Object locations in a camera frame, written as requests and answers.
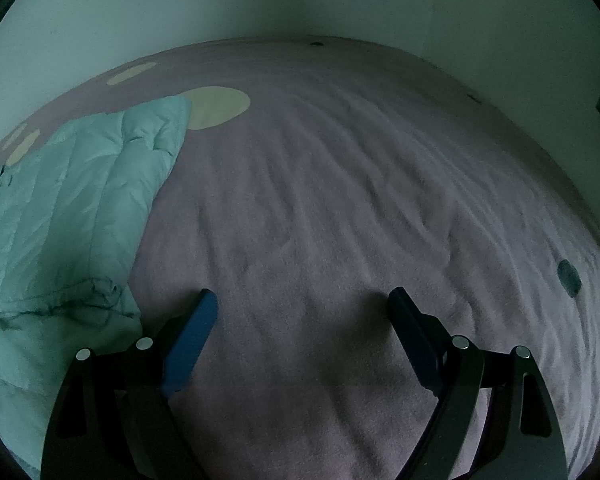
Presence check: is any pink dotted blanket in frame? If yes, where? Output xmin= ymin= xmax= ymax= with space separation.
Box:
xmin=0 ymin=35 xmax=600 ymax=480

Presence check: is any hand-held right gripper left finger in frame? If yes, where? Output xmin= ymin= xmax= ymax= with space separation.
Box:
xmin=40 ymin=287 xmax=220 ymax=480

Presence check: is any light green down jacket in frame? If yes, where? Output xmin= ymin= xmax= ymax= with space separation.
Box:
xmin=0 ymin=95 xmax=193 ymax=471

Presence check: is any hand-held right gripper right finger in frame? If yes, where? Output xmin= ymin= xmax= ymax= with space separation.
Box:
xmin=386 ymin=286 xmax=568 ymax=480

